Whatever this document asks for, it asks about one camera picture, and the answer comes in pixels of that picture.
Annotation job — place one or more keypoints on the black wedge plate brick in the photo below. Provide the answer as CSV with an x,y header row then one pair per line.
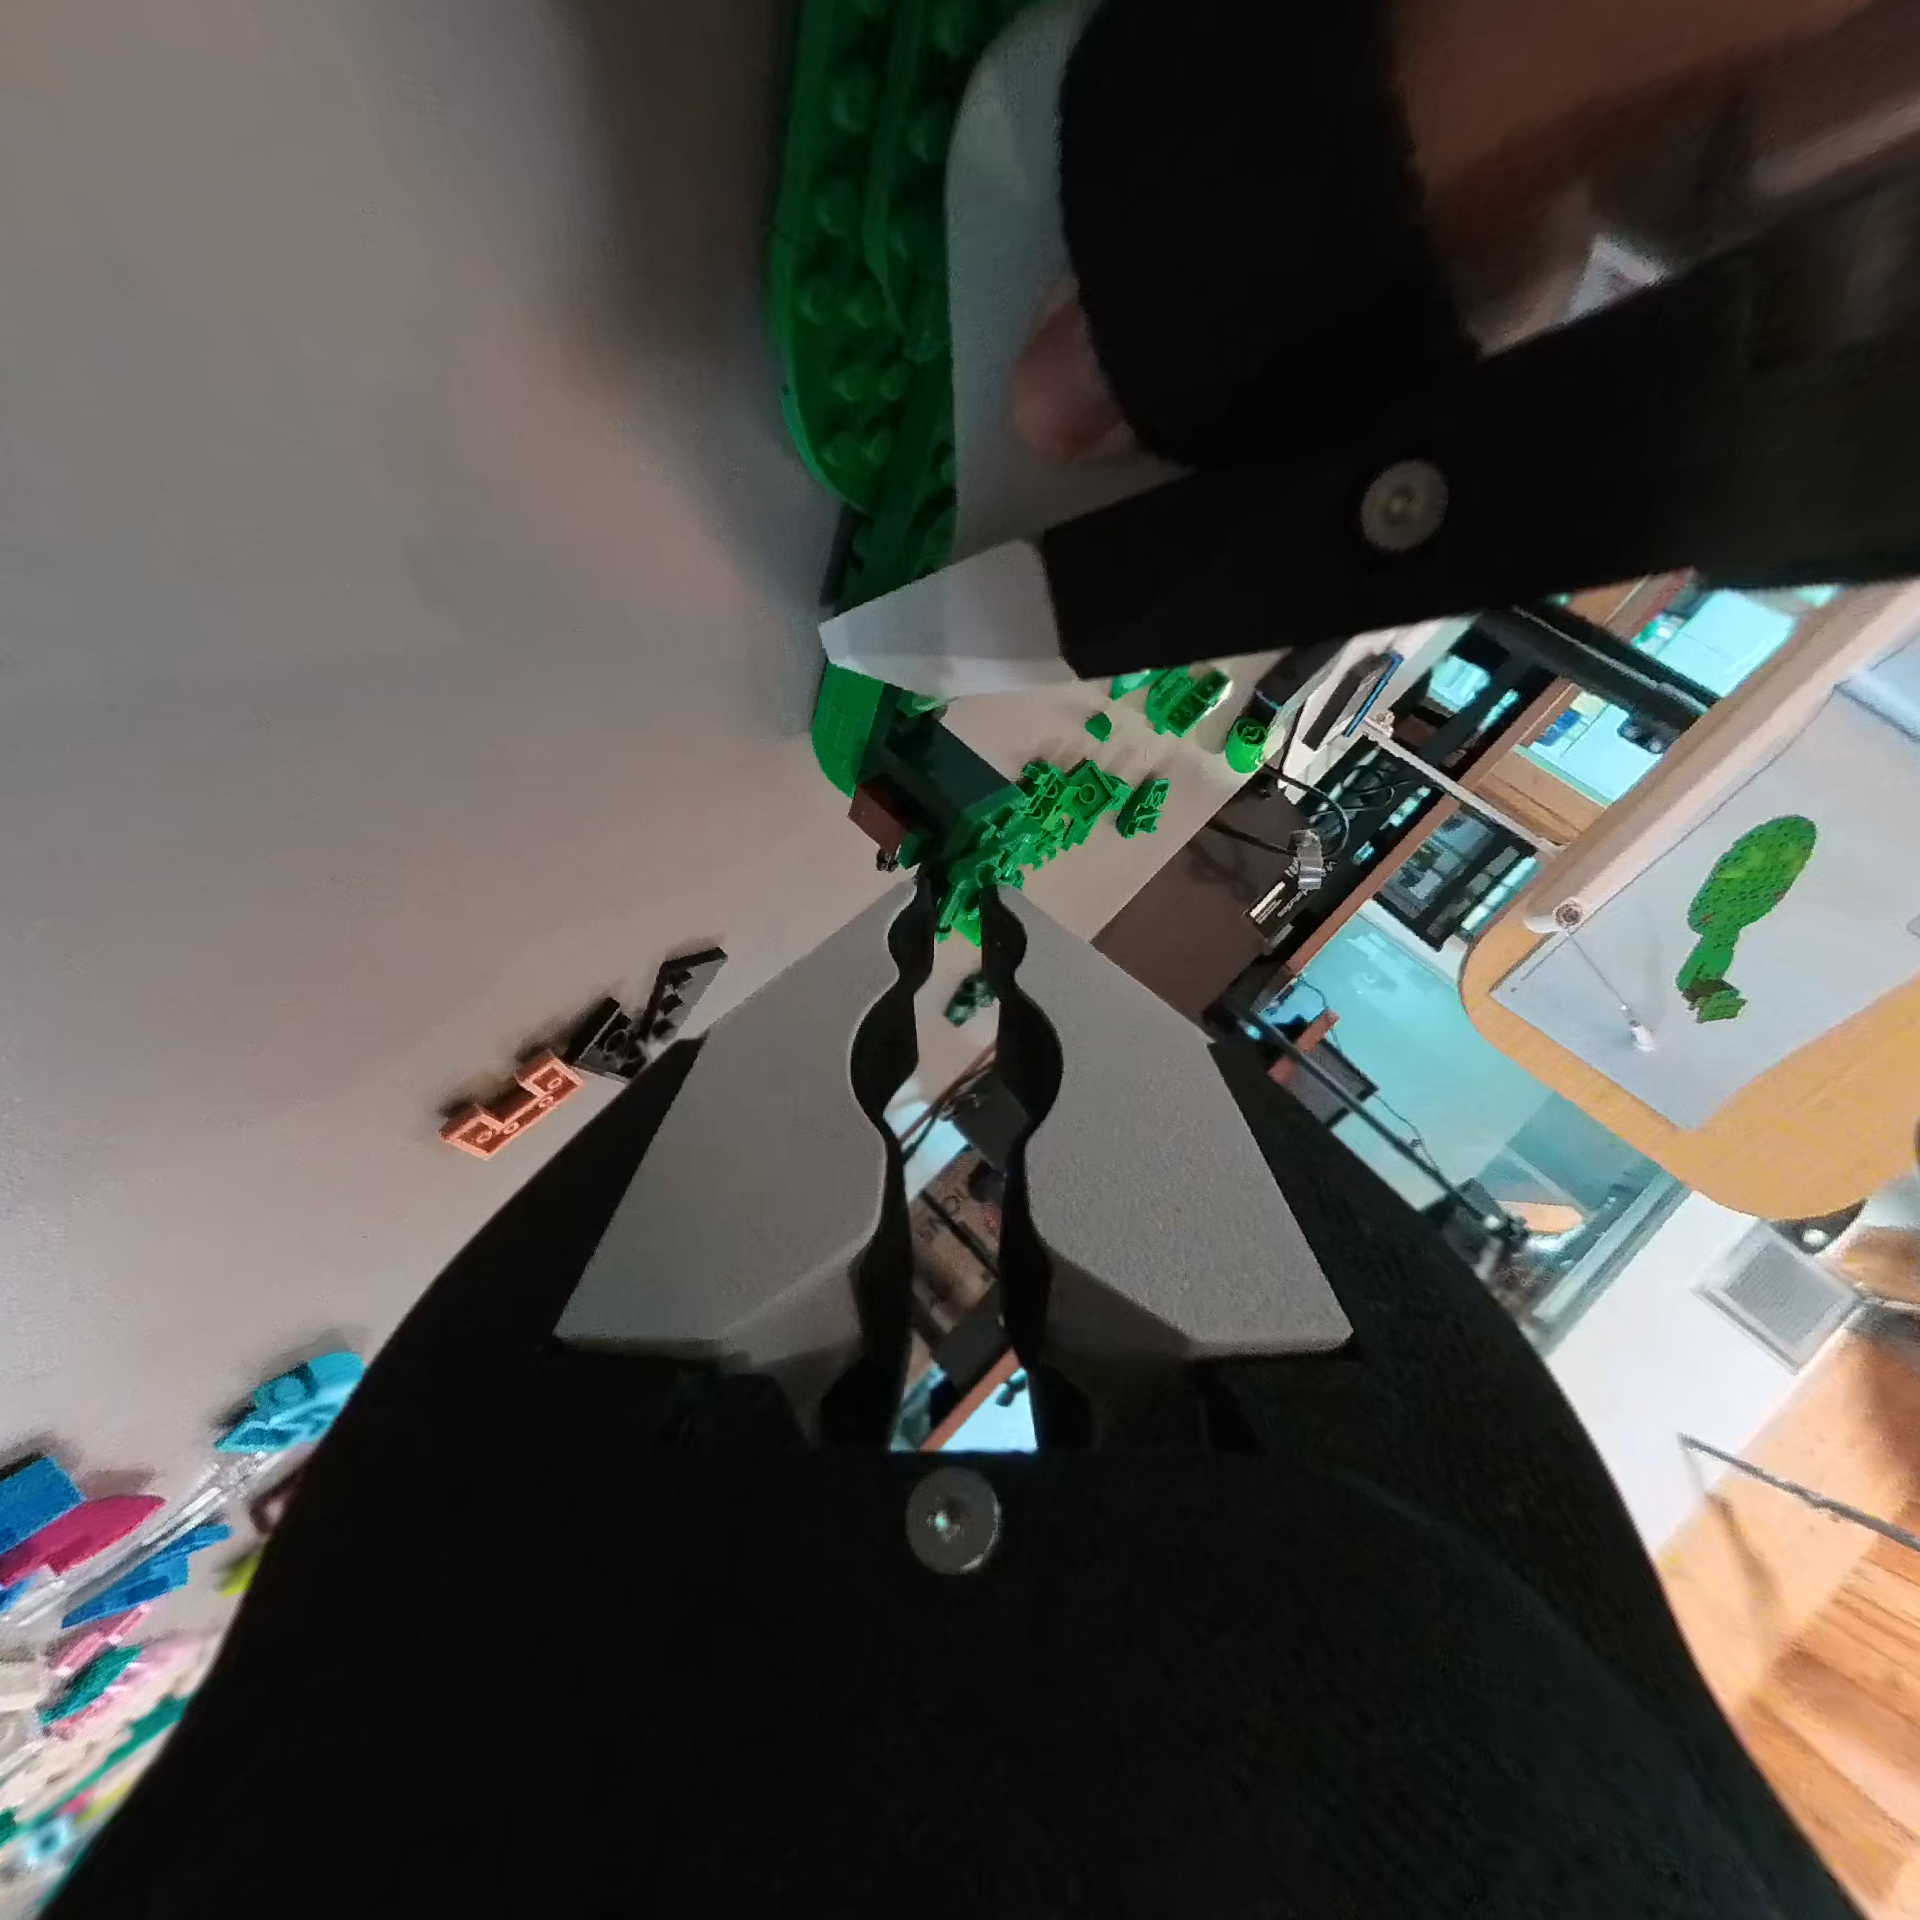
x,y
682,983
609,1038

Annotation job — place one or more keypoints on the pile of loose green bricks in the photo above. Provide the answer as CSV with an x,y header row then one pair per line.
x,y
1184,698

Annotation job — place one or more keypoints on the white wall vent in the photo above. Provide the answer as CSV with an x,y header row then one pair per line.
x,y
1778,1291

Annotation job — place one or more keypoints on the brown angled plate brick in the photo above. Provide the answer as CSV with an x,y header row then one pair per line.
x,y
511,1108

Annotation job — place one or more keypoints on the brick instruction booklet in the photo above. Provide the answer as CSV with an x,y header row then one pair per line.
x,y
1770,974

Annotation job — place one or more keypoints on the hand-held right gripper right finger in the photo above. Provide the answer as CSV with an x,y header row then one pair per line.
x,y
1171,1202

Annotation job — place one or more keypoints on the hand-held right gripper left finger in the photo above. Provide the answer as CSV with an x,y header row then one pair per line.
x,y
735,1202

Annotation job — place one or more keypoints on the pile of mixed colourful bricks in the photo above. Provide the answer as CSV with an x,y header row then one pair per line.
x,y
89,1530

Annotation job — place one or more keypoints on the person's left hand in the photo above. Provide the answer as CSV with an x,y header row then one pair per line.
x,y
1069,395

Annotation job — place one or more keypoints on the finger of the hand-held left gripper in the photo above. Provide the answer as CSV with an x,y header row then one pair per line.
x,y
990,196
961,629

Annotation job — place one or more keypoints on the green brick tree model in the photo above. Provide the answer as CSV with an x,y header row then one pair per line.
x,y
863,300

